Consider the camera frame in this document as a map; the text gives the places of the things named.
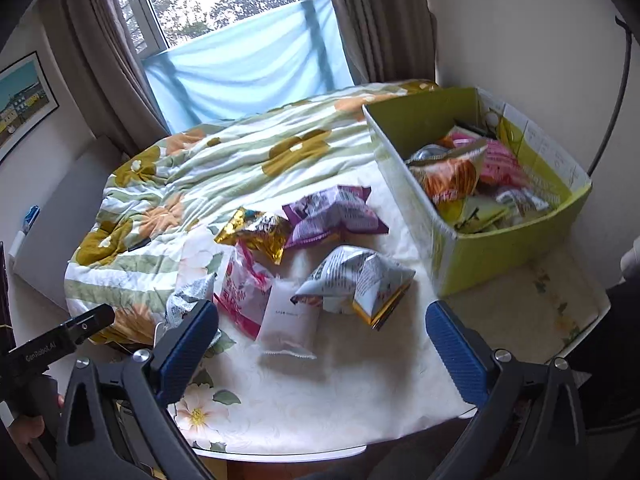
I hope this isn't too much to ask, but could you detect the grey headboard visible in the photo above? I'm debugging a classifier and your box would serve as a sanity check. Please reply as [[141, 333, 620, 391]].
[[10, 135, 126, 311]]

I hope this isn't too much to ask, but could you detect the pale green snack packet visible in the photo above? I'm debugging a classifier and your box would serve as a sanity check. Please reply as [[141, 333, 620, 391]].
[[452, 195, 511, 235]]

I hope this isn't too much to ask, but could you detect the black curved stand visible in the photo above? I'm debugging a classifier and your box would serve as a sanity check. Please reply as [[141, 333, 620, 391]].
[[587, 16, 634, 176]]

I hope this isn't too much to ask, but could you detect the white grey snack packet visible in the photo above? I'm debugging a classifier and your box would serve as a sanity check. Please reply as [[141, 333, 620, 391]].
[[495, 187, 551, 218]]

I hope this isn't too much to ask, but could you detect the light blue cloth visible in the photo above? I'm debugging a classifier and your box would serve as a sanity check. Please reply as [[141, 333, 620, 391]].
[[142, 0, 356, 136]]

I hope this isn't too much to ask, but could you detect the green cardboard box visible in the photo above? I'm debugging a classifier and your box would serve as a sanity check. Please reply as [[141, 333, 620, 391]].
[[362, 86, 593, 297]]

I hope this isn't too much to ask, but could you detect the floral quilt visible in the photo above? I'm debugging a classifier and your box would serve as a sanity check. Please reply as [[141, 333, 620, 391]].
[[65, 80, 441, 346]]

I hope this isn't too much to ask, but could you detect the white floral tablecloth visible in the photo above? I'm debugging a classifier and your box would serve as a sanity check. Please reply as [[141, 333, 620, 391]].
[[157, 230, 613, 457]]

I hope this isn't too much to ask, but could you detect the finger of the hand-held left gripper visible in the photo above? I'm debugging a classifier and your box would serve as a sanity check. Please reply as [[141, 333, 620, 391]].
[[60, 304, 116, 347]]

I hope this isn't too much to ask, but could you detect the orange fries snack packet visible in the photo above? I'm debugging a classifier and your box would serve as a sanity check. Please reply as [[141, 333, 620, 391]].
[[407, 140, 488, 206]]

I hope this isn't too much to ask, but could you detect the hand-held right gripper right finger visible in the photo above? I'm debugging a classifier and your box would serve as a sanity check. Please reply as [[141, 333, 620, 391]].
[[425, 300, 589, 480]]

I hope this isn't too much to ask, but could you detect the white red snack packet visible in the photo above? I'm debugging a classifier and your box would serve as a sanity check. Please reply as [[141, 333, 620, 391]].
[[212, 240, 275, 336]]

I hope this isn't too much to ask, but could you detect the purple snack packet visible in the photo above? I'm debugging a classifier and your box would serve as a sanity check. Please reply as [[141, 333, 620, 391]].
[[282, 185, 390, 250]]

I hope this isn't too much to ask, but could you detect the silver snack packet gold edge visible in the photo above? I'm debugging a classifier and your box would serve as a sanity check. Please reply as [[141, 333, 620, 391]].
[[291, 245, 417, 332]]

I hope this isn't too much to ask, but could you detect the grey brown curtain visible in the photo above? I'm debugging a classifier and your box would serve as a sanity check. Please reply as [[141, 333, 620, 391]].
[[320, 0, 438, 92], [42, 0, 173, 161]]

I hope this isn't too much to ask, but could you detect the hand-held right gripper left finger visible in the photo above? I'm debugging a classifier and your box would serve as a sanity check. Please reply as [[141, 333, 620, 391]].
[[55, 300, 221, 480]]

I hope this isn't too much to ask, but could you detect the grey white chair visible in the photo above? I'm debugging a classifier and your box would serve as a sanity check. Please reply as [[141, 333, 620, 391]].
[[620, 237, 640, 281]]

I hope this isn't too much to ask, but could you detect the white pink snack packet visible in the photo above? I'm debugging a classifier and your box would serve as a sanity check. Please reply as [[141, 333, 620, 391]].
[[257, 277, 321, 360]]

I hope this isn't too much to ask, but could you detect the person's left hand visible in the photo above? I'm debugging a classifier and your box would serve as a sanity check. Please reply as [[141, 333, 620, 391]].
[[0, 392, 66, 450]]

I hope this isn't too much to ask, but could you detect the framed wall poster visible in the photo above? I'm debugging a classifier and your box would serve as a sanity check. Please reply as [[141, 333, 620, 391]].
[[0, 51, 60, 163]]

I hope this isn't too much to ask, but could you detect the silver blue snack packet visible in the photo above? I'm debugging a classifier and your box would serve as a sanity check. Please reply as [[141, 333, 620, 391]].
[[165, 275, 216, 332]]

